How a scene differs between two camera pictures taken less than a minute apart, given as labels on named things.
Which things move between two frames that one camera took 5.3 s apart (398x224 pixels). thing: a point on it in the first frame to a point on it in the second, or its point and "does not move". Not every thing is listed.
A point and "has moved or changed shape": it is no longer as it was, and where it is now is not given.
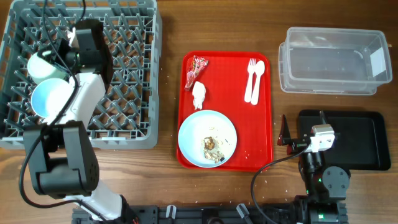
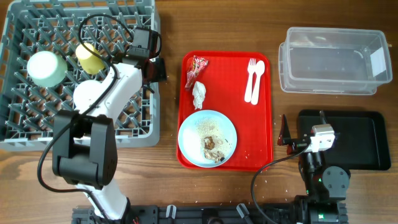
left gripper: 64,44 to 162,71
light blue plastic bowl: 50,96 has moved or changed shape
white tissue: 198,93 does not move
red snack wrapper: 197,64 does not move
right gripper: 297,144 does not move
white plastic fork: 251,68 does not move
